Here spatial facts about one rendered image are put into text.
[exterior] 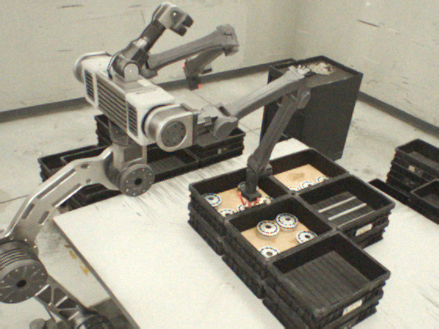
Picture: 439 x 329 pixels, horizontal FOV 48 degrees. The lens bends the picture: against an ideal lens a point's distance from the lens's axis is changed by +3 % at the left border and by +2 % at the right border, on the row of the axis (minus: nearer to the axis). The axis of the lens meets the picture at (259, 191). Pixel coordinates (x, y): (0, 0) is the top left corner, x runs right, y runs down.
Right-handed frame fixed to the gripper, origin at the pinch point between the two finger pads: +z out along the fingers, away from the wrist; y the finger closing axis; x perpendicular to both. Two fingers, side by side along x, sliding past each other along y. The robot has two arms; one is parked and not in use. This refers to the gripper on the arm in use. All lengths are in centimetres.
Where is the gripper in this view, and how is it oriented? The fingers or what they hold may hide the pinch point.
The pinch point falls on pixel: (247, 207)
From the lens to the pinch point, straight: 223.8
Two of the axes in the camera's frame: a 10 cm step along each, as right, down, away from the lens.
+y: -6.3, -4.9, 6.0
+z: -1.3, 8.3, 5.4
